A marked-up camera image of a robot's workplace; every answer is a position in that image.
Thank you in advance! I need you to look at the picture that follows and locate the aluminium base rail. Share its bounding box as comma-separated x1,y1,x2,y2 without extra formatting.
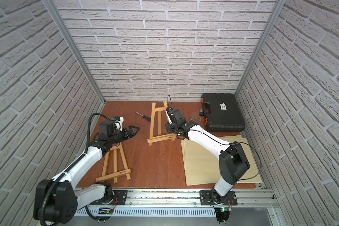
36,187,287,226

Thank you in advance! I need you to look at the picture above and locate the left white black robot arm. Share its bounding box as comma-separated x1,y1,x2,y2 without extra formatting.
34,117,140,226

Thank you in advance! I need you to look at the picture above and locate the wooden easel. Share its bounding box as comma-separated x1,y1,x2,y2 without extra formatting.
147,102,176,146
96,143,131,184

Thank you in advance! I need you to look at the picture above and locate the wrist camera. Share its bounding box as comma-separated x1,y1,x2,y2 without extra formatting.
112,116,124,131
165,107,173,124

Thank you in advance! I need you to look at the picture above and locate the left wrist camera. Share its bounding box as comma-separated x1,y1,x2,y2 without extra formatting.
112,116,124,131

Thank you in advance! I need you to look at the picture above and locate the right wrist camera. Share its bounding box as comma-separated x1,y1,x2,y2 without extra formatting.
165,107,173,124

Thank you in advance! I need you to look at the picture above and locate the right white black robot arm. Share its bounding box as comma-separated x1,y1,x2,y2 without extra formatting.
165,107,250,203

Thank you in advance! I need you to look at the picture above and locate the black screwdriver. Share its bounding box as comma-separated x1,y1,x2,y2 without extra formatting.
135,112,151,122

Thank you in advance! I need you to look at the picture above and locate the plywood board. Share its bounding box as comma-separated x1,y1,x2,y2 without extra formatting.
181,136,262,186
180,135,263,186

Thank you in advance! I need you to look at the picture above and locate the black plastic tool case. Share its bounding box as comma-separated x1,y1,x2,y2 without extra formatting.
202,93,245,132

